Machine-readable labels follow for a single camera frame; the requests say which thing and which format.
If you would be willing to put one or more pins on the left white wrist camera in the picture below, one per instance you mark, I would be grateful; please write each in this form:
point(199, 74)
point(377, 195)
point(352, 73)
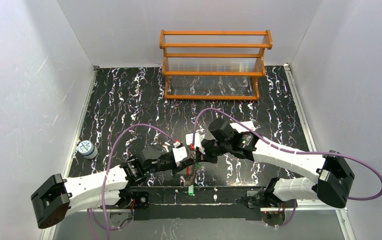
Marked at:
point(180, 153)

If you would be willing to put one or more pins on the metal keyring with red handle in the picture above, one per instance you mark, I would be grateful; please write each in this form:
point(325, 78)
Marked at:
point(193, 172)

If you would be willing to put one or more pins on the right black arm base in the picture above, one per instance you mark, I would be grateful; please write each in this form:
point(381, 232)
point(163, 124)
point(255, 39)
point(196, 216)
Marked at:
point(274, 212)

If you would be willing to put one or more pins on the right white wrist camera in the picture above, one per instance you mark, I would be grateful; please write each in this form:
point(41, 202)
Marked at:
point(195, 140)

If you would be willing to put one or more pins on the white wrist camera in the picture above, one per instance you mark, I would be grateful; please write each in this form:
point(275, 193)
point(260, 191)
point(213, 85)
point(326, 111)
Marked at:
point(180, 153)
point(195, 140)

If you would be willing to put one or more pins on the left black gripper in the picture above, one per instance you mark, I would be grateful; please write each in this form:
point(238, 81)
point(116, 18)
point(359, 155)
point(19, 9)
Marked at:
point(184, 162)

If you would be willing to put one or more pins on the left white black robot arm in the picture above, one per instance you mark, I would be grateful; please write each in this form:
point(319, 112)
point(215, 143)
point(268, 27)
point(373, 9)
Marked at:
point(58, 197)

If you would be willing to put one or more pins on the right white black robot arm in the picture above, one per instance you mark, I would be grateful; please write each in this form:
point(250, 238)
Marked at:
point(326, 177)

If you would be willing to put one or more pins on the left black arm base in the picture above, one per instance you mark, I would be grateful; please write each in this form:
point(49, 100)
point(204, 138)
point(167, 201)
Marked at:
point(133, 199)

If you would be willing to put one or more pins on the white black flat box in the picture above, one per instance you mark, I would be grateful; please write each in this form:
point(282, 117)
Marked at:
point(240, 128)

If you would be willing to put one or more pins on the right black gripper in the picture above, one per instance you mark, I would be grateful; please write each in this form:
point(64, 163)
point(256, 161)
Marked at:
point(205, 149)

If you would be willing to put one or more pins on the green tag key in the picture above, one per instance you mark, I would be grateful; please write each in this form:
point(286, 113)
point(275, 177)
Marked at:
point(190, 190)

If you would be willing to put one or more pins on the orange wooden shelf rack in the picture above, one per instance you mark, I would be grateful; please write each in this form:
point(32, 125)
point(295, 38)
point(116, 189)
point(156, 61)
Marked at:
point(214, 53)

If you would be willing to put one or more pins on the small blue white jar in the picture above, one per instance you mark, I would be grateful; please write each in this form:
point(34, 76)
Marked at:
point(87, 149)

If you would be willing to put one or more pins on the aluminium front rail frame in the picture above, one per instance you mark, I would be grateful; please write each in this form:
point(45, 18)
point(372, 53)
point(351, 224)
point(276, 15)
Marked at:
point(210, 213)

